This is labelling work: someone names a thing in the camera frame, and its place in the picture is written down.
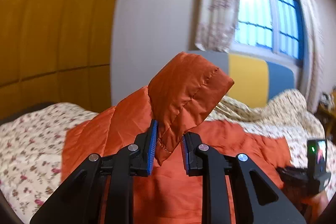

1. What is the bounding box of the orange puffer jacket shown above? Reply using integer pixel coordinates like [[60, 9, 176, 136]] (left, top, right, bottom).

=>
[[60, 51, 329, 224]]

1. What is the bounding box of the person's right hand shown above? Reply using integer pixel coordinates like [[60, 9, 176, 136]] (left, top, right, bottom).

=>
[[302, 190, 329, 223]]

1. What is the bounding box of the wooden bedside table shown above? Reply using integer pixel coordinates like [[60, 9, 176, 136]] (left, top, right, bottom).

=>
[[315, 89, 335, 144]]

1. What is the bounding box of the floral bed quilt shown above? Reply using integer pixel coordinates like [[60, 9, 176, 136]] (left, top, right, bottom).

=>
[[1, 88, 325, 223]]

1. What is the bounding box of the right patterned curtain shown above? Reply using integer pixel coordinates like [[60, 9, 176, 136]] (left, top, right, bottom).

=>
[[299, 0, 324, 113]]

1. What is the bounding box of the grey yellow blue headboard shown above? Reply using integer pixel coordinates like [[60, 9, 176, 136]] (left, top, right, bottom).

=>
[[189, 51, 295, 108]]

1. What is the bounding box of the blue framed window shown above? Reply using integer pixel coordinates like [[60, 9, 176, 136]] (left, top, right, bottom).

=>
[[233, 0, 304, 66]]

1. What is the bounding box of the orange wooden wardrobe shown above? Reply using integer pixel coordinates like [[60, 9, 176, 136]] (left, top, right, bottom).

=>
[[1, 0, 116, 118]]

